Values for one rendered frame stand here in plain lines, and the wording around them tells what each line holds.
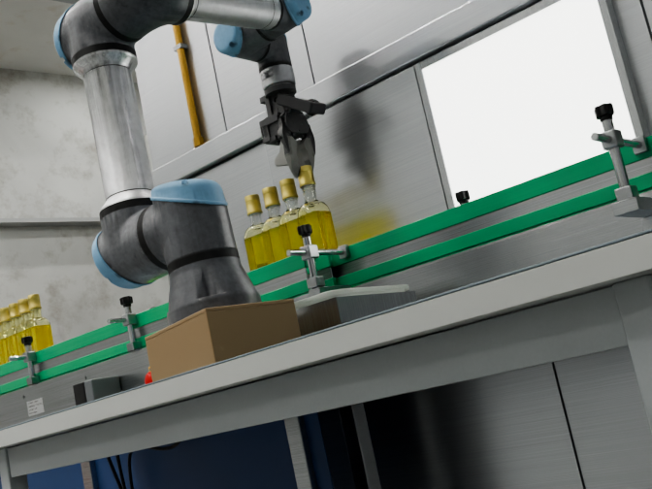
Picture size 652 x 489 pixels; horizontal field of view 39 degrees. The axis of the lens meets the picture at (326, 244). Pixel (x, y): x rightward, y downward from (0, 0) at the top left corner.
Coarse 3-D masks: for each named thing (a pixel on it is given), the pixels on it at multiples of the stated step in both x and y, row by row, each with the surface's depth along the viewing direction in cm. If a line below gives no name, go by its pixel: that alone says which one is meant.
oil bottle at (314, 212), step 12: (312, 204) 195; (324, 204) 197; (300, 216) 197; (312, 216) 194; (324, 216) 196; (312, 228) 194; (324, 228) 195; (312, 240) 194; (324, 240) 194; (336, 240) 196
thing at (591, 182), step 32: (608, 160) 149; (640, 160) 146; (512, 192) 161; (544, 192) 157; (576, 192) 153; (608, 192) 149; (416, 224) 175; (448, 224) 170; (480, 224) 166; (512, 224) 161; (352, 256) 185; (384, 256) 180; (416, 256) 175
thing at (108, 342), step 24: (288, 264) 184; (264, 288) 189; (288, 288) 184; (144, 312) 215; (96, 336) 228; (120, 336) 222; (144, 336) 215; (48, 360) 243; (72, 360) 236; (96, 360) 228; (0, 384) 259; (24, 384) 250
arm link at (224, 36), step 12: (216, 36) 195; (228, 36) 193; (240, 36) 193; (252, 36) 192; (216, 48) 195; (228, 48) 193; (240, 48) 194; (252, 48) 195; (264, 48) 199; (252, 60) 201
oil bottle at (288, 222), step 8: (296, 208) 201; (288, 216) 199; (296, 216) 198; (280, 224) 201; (288, 224) 199; (296, 224) 198; (280, 232) 201; (288, 232) 199; (296, 232) 198; (288, 240) 199; (296, 240) 198; (288, 248) 199; (296, 248) 198; (288, 256) 199
